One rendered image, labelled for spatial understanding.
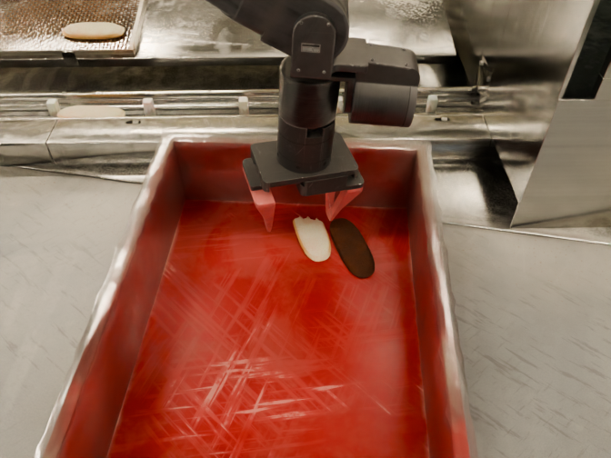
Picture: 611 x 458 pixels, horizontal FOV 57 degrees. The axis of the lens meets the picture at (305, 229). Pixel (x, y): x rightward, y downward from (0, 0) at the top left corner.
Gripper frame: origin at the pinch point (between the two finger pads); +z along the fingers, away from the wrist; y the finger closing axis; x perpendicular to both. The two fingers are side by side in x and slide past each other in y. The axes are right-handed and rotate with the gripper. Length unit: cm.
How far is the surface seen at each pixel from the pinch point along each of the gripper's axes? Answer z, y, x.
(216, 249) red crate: 5.1, -9.6, 1.9
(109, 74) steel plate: 7, -20, 47
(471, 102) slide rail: 0.4, 32.7, 18.0
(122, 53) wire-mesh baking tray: -0.6, -16.8, 40.2
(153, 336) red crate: 5.4, -18.3, -8.4
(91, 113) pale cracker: 3.0, -22.5, 30.4
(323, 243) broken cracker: 3.4, 2.7, -1.7
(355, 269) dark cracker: 3.4, 5.2, -6.4
